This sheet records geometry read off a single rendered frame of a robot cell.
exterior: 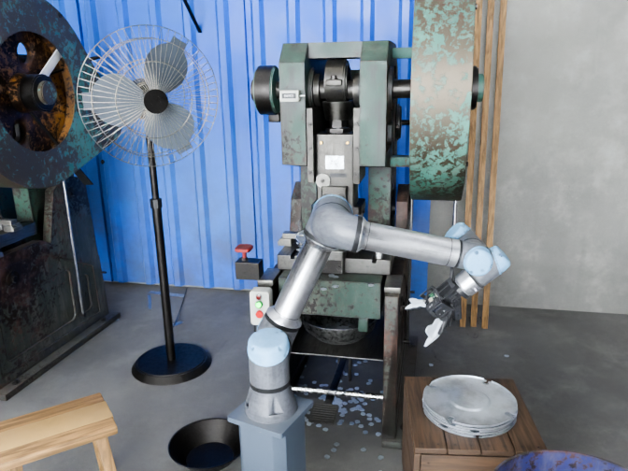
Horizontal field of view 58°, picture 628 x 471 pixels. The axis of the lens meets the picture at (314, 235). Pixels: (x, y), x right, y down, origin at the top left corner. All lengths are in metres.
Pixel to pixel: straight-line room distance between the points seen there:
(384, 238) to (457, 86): 0.55
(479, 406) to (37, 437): 1.37
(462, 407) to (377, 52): 1.22
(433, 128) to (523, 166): 1.67
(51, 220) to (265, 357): 1.82
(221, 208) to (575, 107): 2.14
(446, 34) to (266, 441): 1.29
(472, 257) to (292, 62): 1.02
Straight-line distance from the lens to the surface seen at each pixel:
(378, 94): 2.08
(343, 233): 1.47
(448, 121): 1.80
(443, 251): 1.51
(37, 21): 2.83
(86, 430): 2.01
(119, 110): 2.49
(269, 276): 2.20
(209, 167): 3.63
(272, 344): 1.61
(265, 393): 1.65
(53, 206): 3.16
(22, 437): 2.06
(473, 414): 1.87
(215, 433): 2.41
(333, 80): 2.13
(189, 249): 3.83
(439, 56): 1.80
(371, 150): 2.10
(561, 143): 3.44
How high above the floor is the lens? 1.41
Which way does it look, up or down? 16 degrees down
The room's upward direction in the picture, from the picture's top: 1 degrees counter-clockwise
